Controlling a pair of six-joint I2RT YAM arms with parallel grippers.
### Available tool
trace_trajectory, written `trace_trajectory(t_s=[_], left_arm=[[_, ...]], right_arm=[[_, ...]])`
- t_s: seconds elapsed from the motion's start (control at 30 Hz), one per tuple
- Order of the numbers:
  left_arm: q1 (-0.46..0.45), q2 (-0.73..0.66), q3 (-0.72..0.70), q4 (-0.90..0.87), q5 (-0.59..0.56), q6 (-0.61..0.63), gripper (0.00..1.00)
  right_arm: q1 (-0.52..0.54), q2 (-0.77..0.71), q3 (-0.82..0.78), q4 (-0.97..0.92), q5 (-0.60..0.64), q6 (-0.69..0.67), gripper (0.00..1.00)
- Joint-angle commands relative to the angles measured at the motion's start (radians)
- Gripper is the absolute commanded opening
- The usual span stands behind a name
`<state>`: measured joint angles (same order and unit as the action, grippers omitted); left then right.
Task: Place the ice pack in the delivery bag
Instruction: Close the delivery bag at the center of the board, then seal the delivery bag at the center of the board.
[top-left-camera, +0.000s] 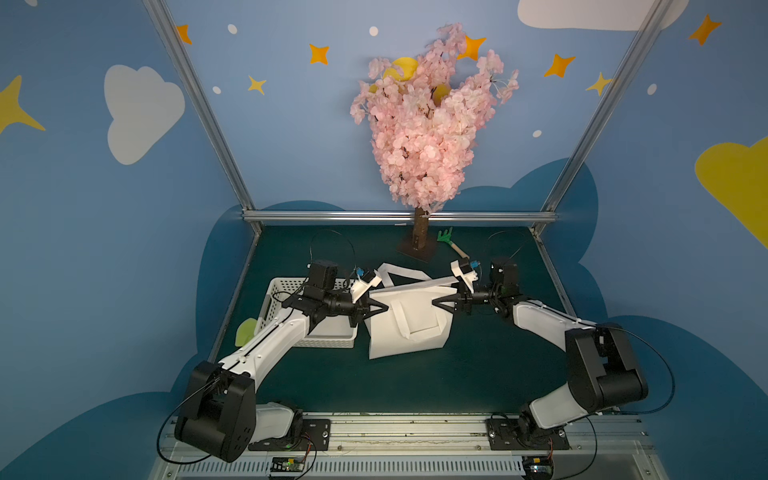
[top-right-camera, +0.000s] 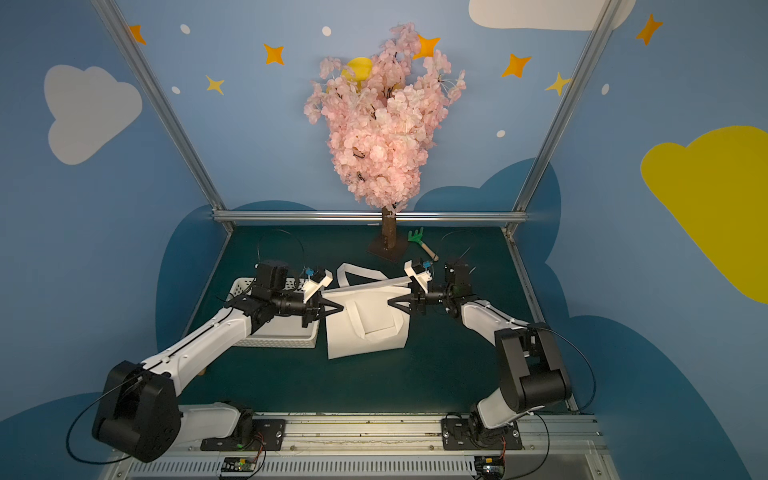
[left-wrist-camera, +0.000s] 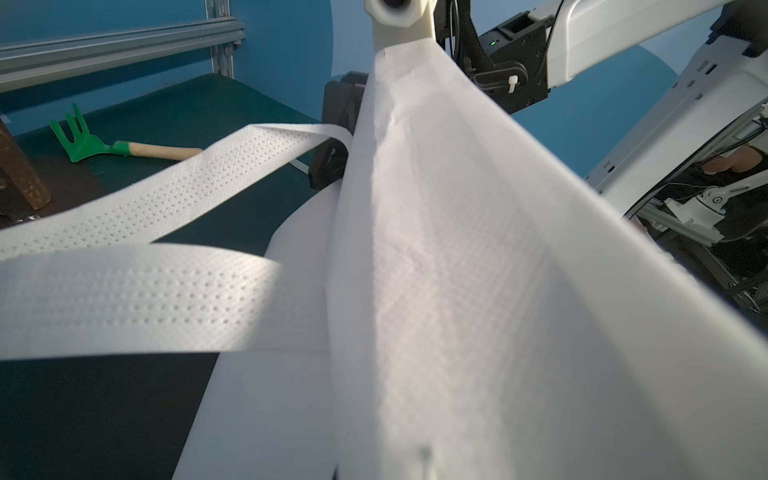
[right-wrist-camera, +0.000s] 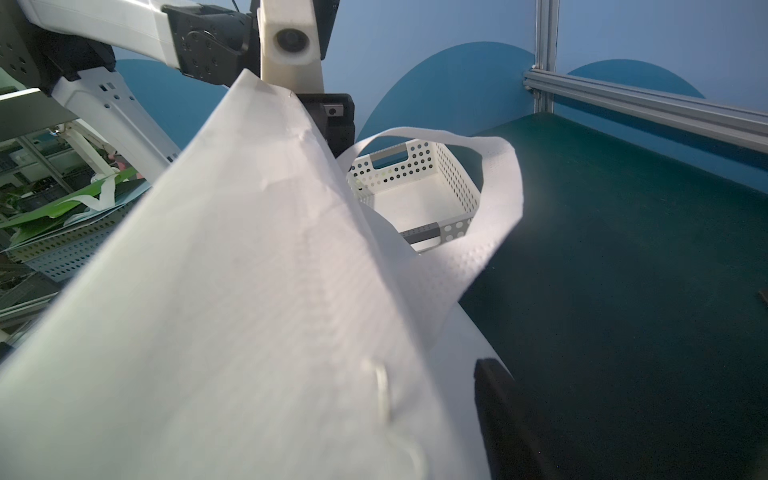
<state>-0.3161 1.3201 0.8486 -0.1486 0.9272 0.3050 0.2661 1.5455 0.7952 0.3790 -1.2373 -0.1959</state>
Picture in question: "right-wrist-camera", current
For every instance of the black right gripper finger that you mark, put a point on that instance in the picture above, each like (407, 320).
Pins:
(514, 449)

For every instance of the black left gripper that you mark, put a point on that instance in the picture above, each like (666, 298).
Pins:
(334, 116)

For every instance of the white insulated delivery bag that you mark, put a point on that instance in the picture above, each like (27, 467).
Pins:
(243, 322)

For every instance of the white perforated plastic basket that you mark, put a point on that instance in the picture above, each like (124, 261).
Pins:
(420, 188)

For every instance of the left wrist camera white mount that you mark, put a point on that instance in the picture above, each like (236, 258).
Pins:
(294, 39)

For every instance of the left aluminium frame post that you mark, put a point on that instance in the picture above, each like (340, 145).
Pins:
(547, 25)

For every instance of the horizontal aluminium frame rail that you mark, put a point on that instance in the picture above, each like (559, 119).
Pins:
(736, 126)

